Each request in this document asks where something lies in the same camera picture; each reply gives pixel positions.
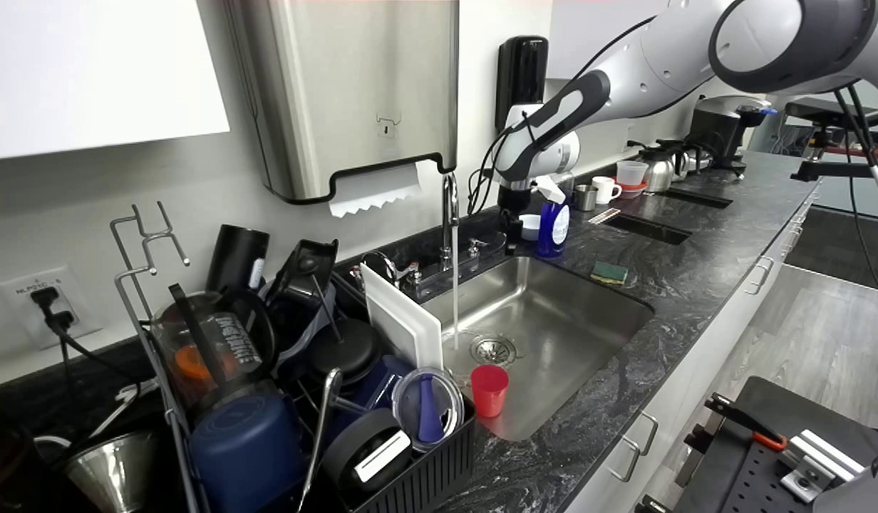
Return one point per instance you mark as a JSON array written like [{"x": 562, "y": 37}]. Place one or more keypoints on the small metal cup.
[{"x": 586, "y": 198}]

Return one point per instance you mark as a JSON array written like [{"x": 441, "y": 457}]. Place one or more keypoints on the steel paper towel dispenser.
[{"x": 353, "y": 92}]

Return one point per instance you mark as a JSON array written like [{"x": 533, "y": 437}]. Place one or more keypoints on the black and orange clamp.
[{"x": 749, "y": 424}]

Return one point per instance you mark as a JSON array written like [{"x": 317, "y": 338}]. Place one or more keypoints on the clear plastic cup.
[{"x": 631, "y": 173}]

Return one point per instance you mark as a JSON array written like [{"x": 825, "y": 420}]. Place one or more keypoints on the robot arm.
[{"x": 660, "y": 64}]

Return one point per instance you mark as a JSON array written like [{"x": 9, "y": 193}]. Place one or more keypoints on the black round container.
[{"x": 360, "y": 449}]

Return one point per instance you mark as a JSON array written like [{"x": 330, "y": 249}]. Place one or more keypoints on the white mug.
[{"x": 604, "y": 189}]

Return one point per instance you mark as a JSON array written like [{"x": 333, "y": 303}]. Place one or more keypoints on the blue plastic container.
[{"x": 246, "y": 449}]

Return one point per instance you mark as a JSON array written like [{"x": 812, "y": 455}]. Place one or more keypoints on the chrome faucet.
[{"x": 449, "y": 214}]

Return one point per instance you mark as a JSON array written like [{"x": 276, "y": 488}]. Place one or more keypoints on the blue spatula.
[{"x": 429, "y": 413}]

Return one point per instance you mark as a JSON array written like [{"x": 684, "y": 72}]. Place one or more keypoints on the black dish rack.
[{"x": 425, "y": 477}]

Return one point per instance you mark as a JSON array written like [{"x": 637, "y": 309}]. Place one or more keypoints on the black plastic container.
[{"x": 303, "y": 278}]

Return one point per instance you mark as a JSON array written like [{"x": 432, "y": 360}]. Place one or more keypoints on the white paper towel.
[{"x": 375, "y": 191}]

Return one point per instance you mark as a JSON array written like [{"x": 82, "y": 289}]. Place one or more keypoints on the white wall cabinet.
[{"x": 90, "y": 71}]

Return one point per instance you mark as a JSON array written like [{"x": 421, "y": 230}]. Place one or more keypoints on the clear blender jar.
[{"x": 211, "y": 349}]

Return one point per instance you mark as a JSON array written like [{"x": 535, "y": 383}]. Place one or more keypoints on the white cutting board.
[{"x": 403, "y": 320}]

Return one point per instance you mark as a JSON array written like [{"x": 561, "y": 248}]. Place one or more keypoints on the metal ladle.
[{"x": 318, "y": 434}]

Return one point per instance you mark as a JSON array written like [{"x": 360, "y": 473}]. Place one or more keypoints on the silver aluminium bracket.
[{"x": 820, "y": 463}]

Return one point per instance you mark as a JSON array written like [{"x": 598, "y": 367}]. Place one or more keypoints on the red plastic cup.
[{"x": 489, "y": 392}]

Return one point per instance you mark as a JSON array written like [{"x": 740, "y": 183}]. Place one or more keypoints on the red bowl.
[{"x": 633, "y": 191}]

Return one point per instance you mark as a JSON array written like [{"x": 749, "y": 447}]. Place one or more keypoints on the camera on tripod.
[{"x": 831, "y": 112}]

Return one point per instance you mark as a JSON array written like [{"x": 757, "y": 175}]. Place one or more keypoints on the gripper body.
[{"x": 513, "y": 198}]

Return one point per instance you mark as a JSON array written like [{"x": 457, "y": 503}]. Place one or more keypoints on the steel thermal carafe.
[
  {"x": 680, "y": 160},
  {"x": 657, "y": 171}
]

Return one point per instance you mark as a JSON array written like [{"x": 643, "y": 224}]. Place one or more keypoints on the blue spray bottle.
[{"x": 553, "y": 228}]

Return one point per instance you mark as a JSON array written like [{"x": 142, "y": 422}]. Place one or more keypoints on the black soap dispenser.
[{"x": 521, "y": 78}]

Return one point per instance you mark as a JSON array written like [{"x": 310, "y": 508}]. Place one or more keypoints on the black coffee machine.
[{"x": 720, "y": 132}]

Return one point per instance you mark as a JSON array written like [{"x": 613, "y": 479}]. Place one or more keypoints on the green and yellow sponge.
[{"x": 609, "y": 273}]

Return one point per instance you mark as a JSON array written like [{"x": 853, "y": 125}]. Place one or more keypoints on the stainless steel sink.
[{"x": 553, "y": 313}]

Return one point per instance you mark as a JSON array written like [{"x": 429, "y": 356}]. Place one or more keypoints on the white wall socket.
[{"x": 15, "y": 313}]

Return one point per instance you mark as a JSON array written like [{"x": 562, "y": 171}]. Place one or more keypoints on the metal funnel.
[{"x": 115, "y": 470}]

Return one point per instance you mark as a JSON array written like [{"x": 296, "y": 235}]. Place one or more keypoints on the black tumbler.
[{"x": 234, "y": 256}]

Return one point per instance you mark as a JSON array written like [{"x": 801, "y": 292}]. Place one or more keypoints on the clear round lid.
[{"x": 450, "y": 406}]

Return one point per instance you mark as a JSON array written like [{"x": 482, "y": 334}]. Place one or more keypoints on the black round lid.
[{"x": 343, "y": 349}]

